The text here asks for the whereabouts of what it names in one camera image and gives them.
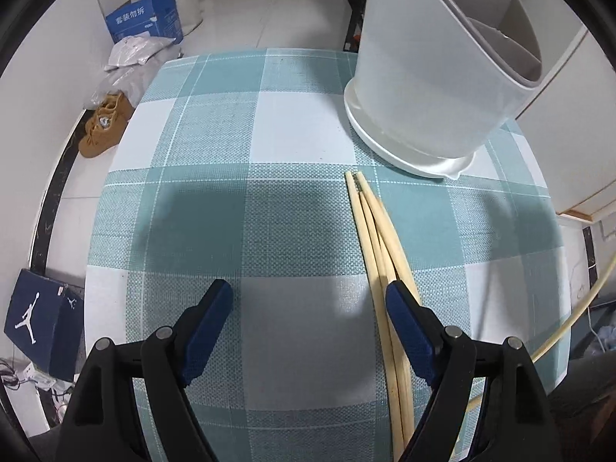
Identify teal plaid tablecloth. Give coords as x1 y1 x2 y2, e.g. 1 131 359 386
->
84 48 573 462

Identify blue cardboard box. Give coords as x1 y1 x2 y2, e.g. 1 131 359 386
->
105 0 185 45

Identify white wardrobe with wooden trim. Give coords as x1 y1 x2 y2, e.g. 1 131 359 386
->
510 24 616 222

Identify light wooden chopstick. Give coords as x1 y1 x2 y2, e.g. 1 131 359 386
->
355 171 424 309
356 187 415 444
345 171 404 460

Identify white grey utensil holder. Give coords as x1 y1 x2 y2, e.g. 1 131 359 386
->
343 0 590 180

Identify thin beige hose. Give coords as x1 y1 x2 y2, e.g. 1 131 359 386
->
464 257 616 407

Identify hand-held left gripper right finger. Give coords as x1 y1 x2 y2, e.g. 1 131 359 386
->
385 281 564 462

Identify white power strip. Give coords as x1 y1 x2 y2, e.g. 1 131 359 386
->
14 363 54 390

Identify grey plastic bag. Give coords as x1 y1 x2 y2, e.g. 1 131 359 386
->
83 55 167 109

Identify black cables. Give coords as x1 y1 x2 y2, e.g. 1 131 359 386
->
0 356 30 390

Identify blue cloth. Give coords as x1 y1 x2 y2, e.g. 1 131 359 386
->
589 325 616 362

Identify white sack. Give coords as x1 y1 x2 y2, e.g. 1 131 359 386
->
174 0 204 34

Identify navy shoe box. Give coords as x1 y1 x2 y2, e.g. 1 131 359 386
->
4 268 85 382

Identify white plastic bag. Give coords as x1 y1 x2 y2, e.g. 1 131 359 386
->
105 36 176 69

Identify brown slipper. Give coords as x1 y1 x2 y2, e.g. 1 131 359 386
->
78 108 128 159
94 92 136 128

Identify person's left leg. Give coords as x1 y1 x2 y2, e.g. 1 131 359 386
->
26 430 65 462

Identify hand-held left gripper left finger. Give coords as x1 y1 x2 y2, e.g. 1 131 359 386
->
55 279 234 462

